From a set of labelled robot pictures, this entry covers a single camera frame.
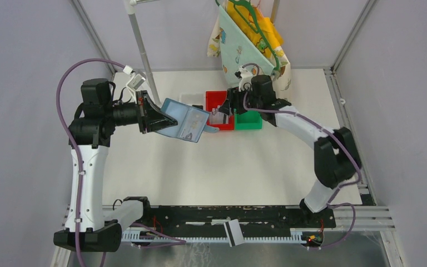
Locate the mint cartoon print cloth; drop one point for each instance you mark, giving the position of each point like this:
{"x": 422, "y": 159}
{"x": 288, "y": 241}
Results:
{"x": 235, "y": 50}

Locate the red plastic bin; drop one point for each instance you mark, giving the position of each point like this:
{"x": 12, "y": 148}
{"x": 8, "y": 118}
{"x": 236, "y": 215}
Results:
{"x": 213, "y": 99}

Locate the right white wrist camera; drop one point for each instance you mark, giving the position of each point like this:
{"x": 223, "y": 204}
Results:
{"x": 245, "y": 77}

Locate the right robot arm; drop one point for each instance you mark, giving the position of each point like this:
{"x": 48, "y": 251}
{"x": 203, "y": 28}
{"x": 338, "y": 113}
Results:
{"x": 336, "y": 158}

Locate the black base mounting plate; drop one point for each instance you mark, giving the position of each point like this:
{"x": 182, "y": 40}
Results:
{"x": 255, "y": 221}

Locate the white slotted cable duct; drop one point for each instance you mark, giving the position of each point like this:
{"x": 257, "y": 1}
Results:
{"x": 135, "y": 235}

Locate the yellow garment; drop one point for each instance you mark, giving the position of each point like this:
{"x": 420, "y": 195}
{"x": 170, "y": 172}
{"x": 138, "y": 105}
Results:
{"x": 260, "y": 31}

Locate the credit cards in red bin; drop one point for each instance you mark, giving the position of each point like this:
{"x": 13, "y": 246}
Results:
{"x": 217, "y": 117}

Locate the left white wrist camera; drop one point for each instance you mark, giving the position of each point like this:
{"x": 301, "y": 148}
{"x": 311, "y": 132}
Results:
{"x": 135, "y": 80}

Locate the green clothes hanger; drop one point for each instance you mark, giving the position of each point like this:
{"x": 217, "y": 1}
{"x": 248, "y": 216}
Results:
{"x": 276, "y": 62}

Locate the white plastic bin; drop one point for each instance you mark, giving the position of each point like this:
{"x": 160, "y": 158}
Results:
{"x": 196, "y": 100}

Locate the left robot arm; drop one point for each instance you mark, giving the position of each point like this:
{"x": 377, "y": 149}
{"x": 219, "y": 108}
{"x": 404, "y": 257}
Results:
{"x": 87, "y": 228}

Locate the blue card holder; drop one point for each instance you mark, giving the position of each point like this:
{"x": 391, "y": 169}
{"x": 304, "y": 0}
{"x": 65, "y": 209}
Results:
{"x": 191, "y": 121}

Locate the white magnetic stripe card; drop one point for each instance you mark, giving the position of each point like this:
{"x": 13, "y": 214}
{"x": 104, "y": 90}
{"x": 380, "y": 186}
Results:
{"x": 234, "y": 233}

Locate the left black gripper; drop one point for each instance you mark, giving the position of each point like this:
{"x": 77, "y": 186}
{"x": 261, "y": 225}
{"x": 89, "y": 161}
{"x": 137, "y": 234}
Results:
{"x": 149, "y": 119}

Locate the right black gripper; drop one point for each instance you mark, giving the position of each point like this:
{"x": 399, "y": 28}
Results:
{"x": 233, "y": 100}

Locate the white clothes rack stand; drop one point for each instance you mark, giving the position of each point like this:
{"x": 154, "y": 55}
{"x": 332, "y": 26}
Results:
{"x": 131, "y": 12}

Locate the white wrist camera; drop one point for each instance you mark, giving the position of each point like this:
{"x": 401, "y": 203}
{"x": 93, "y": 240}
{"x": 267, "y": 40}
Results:
{"x": 135, "y": 80}
{"x": 245, "y": 77}

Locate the green plastic bin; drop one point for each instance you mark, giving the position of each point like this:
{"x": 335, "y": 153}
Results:
{"x": 250, "y": 120}

